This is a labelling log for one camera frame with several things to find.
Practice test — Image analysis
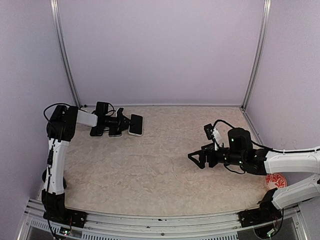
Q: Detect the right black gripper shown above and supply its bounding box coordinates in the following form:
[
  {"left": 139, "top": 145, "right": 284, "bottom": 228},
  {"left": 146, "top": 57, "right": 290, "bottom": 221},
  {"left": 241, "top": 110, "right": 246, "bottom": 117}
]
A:
[{"left": 188, "top": 141, "right": 245, "bottom": 169}]

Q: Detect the front aluminium rail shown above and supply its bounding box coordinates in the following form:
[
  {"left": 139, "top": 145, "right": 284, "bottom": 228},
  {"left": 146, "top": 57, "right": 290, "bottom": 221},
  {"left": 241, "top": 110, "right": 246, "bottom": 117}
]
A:
[{"left": 15, "top": 201, "right": 310, "bottom": 240}]

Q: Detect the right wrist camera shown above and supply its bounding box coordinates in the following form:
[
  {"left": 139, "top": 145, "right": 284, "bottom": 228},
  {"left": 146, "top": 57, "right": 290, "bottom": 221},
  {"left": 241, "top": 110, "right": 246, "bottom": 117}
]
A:
[{"left": 203, "top": 123, "right": 224, "bottom": 149}]

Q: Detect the red white patterned bowl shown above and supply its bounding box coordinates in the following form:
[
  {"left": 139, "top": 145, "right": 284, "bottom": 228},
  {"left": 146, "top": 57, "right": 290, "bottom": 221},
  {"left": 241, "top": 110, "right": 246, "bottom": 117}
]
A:
[{"left": 264, "top": 173, "right": 288, "bottom": 190}]

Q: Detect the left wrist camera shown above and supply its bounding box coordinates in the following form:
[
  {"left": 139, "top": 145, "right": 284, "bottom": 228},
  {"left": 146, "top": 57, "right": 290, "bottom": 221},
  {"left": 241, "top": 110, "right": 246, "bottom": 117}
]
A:
[{"left": 116, "top": 107, "right": 124, "bottom": 119}]

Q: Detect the aluminium frame post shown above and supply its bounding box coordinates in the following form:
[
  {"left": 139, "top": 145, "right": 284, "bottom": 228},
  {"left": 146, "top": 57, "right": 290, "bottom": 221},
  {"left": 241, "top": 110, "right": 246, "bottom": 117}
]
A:
[
  {"left": 50, "top": 0, "right": 82, "bottom": 108},
  {"left": 241, "top": 0, "right": 272, "bottom": 112}
]

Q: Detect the right aluminium frame post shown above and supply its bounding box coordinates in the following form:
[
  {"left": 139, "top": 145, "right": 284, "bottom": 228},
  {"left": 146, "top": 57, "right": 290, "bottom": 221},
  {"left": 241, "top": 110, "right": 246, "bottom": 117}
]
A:
[{"left": 241, "top": 0, "right": 272, "bottom": 112}]

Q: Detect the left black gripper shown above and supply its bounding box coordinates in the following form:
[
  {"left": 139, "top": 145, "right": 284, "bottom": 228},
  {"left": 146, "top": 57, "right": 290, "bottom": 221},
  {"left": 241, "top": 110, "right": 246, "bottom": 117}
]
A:
[{"left": 104, "top": 111, "right": 136, "bottom": 133}]

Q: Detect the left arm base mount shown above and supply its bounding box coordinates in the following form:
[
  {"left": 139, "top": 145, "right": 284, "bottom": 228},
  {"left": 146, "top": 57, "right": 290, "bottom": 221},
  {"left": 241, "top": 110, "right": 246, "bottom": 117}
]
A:
[{"left": 41, "top": 189, "right": 87, "bottom": 229}]

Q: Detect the black phone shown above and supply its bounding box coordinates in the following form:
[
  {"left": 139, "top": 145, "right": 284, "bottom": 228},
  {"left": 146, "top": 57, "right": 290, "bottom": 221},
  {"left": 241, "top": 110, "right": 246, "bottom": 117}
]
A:
[
  {"left": 128, "top": 114, "right": 144, "bottom": 136},
  {"left": 89, "top": 126, "right": 105, "bottom": 137},
  {"left": 108, "top": 126, "right": 122, "bottom": 137}
]

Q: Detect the left aluminium frame post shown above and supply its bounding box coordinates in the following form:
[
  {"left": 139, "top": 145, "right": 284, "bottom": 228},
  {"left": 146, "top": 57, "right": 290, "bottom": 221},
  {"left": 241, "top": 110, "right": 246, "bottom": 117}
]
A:
[{"left": 50, "top": 0, "right": 82, "bottom": 108}]

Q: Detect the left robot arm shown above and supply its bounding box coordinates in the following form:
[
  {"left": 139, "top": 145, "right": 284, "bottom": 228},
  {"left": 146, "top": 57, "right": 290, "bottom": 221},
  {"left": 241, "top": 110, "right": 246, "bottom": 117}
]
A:
[{"left": 41, "top": 101, "right": 136, "bottom": 223}]

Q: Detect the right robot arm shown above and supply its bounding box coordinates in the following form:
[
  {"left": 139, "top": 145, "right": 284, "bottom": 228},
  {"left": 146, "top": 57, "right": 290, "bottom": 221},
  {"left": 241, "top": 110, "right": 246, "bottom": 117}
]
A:
[{"left": 187, "top": 124, "right": 320, "bottom": 222}]

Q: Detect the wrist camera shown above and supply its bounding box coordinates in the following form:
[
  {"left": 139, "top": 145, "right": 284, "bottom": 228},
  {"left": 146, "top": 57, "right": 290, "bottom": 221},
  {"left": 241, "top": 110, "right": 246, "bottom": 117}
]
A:
[
  {"left": 203, "top": 123, "right": 224, "bottom": 149},
  {"left": 116, "top": 107, "right": 124, "bottom": 119}
]

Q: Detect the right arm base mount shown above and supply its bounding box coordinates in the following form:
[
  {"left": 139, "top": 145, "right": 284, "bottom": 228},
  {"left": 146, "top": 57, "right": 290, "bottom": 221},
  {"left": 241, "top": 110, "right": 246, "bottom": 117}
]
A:
[{"left": 237, "top": 188, "right": 283, "bottom": 228}]

